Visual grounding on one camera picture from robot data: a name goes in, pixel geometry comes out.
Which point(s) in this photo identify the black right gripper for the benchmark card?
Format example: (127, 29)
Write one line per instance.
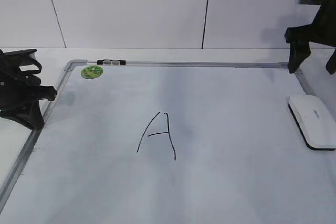
(320, 31)

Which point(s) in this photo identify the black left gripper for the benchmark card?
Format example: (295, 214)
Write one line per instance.
(20, 89)

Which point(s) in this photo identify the white board eraser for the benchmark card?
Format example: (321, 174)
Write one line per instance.
(314, 121)

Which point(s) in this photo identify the round green sticker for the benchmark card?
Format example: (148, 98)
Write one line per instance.
(91, 72)

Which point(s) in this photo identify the black board hanger clip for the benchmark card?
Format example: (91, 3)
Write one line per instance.
(111, 62)

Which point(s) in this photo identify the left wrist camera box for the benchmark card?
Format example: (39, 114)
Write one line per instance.
(21, 57)

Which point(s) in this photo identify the white board with grey frame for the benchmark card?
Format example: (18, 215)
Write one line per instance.
(158, 143)

